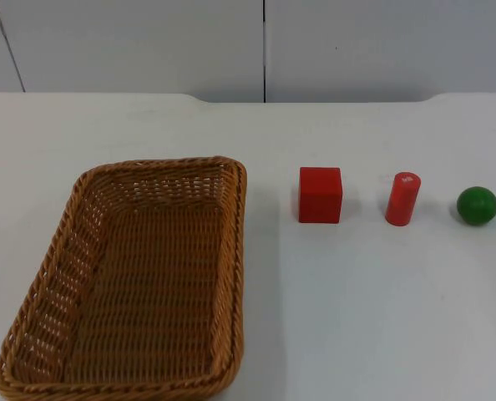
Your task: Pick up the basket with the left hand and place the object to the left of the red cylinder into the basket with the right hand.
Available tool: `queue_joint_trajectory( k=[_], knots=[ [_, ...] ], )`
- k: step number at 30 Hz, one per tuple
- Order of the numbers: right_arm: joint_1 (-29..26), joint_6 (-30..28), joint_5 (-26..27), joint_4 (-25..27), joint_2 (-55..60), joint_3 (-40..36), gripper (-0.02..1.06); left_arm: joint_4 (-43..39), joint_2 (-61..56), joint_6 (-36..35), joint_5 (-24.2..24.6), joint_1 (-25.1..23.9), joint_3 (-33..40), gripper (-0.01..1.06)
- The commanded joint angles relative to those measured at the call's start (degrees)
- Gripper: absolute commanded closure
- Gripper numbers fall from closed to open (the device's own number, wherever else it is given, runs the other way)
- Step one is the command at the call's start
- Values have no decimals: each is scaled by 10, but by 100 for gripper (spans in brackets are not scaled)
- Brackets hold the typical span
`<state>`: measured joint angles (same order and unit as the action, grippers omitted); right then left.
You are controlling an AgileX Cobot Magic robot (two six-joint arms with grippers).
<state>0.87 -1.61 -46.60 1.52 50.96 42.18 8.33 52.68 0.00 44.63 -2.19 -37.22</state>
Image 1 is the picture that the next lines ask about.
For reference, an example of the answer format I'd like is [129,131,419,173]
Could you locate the brown wicker basket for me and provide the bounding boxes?
[0,155,248,401]

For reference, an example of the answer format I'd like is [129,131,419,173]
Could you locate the red cube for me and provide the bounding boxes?
[298,166,342,225]

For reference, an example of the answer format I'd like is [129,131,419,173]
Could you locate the green ball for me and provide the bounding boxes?
[456,185,496,226]

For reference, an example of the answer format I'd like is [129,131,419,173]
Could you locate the red cylinder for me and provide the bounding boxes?
[384,170,423,227]

